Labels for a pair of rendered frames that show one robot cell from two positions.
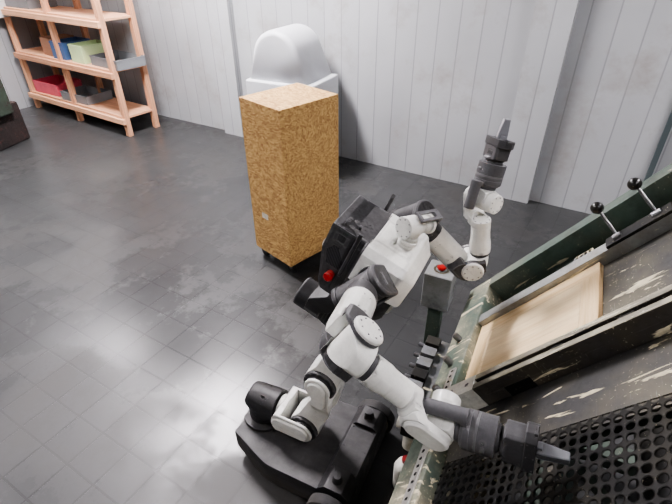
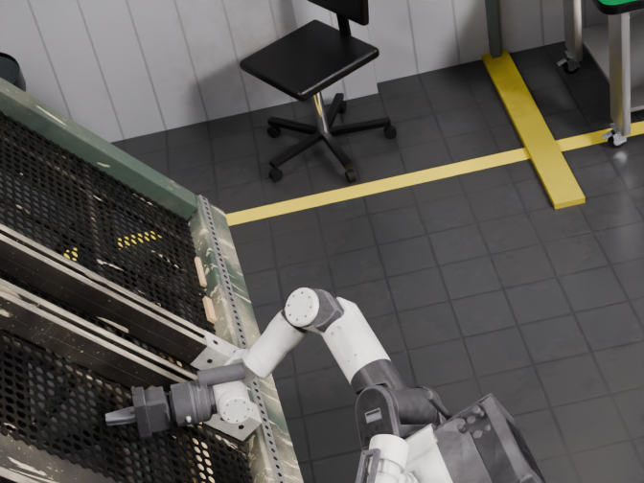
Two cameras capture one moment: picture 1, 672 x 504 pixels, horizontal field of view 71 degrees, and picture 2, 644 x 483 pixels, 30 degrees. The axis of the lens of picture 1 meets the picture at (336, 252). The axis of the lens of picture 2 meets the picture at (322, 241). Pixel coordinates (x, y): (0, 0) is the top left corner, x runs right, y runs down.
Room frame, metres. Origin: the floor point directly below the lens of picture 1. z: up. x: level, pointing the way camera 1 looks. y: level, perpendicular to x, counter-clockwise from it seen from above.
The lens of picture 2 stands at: (2.29, -0.94, 2.99)
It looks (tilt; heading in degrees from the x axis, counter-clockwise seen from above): 39 degrees down; 148
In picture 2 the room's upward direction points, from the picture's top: 13 degrees counter-clockwise
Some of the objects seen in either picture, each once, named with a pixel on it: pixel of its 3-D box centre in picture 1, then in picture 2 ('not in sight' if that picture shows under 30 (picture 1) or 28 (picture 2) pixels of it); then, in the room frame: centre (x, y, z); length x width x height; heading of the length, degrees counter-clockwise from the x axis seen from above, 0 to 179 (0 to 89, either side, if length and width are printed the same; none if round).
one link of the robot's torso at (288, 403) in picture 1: (300, 414); not in sight; (1.38, 0.17, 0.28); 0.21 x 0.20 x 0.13; 64
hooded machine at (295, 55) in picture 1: (295, 101); not in sight; (4.88, 0.41, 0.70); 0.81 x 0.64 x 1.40; 59
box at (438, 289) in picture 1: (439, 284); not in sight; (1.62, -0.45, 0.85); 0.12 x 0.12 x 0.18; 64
